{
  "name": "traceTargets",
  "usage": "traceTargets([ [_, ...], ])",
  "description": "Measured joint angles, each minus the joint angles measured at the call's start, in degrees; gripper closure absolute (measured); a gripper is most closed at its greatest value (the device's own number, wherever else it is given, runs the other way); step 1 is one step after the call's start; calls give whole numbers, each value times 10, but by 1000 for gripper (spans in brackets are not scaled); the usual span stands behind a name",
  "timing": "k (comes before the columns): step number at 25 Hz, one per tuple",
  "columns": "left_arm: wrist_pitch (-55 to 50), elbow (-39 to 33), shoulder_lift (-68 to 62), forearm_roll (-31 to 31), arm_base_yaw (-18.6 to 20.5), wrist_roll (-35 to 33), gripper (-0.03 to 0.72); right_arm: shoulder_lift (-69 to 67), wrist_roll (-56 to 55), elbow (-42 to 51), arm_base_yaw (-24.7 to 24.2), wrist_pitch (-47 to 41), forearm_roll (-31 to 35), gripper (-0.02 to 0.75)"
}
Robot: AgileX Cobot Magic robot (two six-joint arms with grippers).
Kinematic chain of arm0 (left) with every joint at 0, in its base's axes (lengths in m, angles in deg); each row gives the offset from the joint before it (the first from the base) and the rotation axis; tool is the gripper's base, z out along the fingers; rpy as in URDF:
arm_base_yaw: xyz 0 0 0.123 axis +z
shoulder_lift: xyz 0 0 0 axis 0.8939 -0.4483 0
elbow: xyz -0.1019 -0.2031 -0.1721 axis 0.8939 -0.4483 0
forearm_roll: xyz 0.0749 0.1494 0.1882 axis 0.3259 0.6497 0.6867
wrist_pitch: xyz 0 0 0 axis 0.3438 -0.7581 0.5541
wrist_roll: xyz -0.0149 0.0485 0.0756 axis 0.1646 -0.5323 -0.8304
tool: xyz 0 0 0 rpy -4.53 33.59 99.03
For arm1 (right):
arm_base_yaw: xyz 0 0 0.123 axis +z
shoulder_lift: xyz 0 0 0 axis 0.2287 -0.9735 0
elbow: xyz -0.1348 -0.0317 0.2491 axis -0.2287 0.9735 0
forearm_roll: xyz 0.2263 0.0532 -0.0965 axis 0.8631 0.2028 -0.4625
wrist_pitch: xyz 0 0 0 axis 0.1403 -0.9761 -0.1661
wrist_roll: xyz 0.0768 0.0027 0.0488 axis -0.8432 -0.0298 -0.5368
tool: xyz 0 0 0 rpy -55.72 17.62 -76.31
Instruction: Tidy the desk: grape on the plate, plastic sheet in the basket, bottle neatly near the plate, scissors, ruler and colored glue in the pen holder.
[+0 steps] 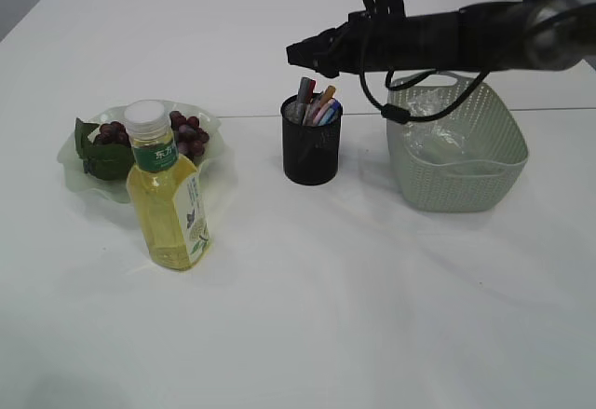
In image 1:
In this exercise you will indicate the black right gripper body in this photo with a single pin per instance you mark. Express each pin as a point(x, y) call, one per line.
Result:
point(364, 41)

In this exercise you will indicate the gold glitter pen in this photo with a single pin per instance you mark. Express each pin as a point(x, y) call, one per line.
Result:
point(325, 96)

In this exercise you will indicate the red glitter pen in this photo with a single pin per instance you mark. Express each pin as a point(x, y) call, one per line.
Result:
point(310, 109)

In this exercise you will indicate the blue scissors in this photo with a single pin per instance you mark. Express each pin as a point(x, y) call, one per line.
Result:
point(331, 109)

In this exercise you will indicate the silver glitter pen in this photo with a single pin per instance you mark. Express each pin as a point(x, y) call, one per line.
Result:
point(305, 90)

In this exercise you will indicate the pink scissors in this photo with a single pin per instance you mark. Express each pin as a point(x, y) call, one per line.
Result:
point(321, 112)

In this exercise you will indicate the clear plastic sheet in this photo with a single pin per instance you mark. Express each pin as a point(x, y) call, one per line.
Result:
point(439, 141)

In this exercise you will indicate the yellow tea bottle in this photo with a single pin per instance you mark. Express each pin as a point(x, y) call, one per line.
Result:
point(163, 185)

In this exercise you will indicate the purple artificial grape bunch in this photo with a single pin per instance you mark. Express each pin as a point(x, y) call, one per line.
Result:
point(107, 153)

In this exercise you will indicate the clear plastic ruler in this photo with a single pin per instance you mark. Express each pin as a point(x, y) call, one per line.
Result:
point(295, 112)

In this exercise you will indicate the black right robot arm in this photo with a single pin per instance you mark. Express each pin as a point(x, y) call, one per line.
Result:
point(536, 35)

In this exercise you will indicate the black mesh pen holder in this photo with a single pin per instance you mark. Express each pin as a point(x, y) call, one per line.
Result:
point(310, 154)

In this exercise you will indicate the light green plastic basket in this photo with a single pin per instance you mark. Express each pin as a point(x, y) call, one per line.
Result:
point(496, 153)

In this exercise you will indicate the frosted green wavy plate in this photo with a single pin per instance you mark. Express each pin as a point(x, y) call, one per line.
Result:
point(77, 181)

